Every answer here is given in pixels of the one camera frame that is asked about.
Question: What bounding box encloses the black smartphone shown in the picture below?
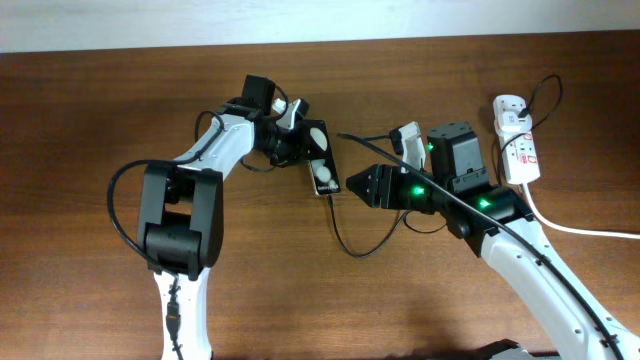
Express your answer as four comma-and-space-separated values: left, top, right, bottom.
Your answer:
306, 131, 341, 196

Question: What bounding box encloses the black USB charging cable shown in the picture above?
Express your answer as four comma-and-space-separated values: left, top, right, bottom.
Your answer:
325, 73, 564, 259

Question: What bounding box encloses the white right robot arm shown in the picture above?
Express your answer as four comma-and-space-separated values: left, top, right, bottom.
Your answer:
375, 122, 639, 359

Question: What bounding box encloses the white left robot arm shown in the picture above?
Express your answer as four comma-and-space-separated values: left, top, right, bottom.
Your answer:
137, 75, 341, 359

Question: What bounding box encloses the white USB charger adapter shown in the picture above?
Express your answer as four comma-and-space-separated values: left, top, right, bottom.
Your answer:
494, 111, 532, 137

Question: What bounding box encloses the white power strip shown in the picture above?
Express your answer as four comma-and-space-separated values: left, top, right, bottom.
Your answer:
493, 95, 540, 185

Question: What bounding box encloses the white power strip cord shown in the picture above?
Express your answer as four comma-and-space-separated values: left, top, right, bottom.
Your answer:
520, 182, 640, 241

